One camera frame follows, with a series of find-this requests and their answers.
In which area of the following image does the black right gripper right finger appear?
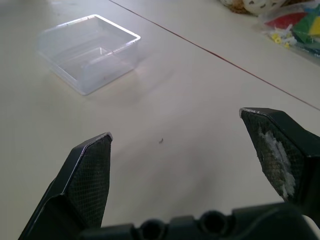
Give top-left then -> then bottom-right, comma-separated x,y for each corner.
238,107 -> 320,218

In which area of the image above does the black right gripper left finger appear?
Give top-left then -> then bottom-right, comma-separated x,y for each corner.
17,131 -> 114,240

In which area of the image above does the clear plastic square container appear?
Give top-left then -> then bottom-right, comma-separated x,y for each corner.
36,14 -> 142,97

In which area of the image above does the clear bag of colourful parts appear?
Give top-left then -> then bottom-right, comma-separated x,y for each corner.
257,5 -> 320,66

